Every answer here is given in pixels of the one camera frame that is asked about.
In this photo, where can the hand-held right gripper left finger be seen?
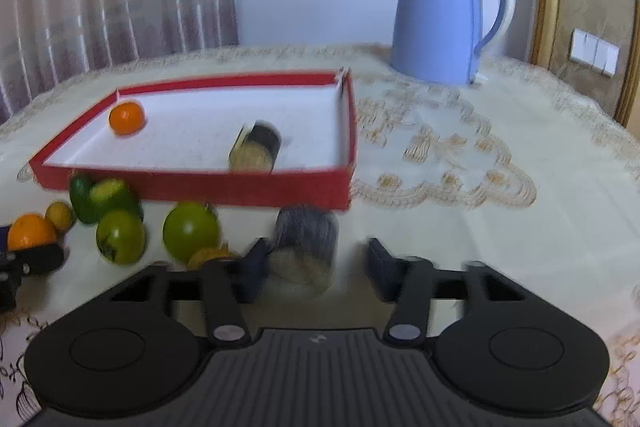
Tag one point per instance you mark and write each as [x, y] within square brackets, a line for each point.
[252, 274]

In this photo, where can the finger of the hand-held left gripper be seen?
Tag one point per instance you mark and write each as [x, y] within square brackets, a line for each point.
[3, 238]
[42, 259]

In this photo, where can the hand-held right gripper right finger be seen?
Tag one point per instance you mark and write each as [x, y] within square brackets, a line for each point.
[382, 269]

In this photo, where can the orange mandarin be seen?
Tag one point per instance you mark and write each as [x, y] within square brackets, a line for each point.
[30, 232]
[127, 118]

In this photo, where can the yellowish orange citrus fruit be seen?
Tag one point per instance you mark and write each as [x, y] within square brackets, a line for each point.
[210, 255]

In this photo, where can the small yellow citrus fruit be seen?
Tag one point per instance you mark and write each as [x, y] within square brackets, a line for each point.
[60, 215]

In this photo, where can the eggplant piece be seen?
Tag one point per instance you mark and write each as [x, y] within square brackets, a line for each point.
[305, 237]
[255, 147]

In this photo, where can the green tomato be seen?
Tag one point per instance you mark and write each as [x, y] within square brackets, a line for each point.
[191, 232]
[121, 238]

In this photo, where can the red cardboard box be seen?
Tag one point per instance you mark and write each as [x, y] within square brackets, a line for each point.
[200, 188]

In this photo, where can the cream embroidered tablecloth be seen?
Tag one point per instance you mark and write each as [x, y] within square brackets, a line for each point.
[450, 232]

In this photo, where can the green cucumber piece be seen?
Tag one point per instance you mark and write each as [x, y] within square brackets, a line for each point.
[107, 198]

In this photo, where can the blue electric kettle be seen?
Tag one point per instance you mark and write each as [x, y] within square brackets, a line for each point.
[430, 17]

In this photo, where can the white wall switch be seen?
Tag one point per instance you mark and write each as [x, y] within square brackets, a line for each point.
[595, 52]

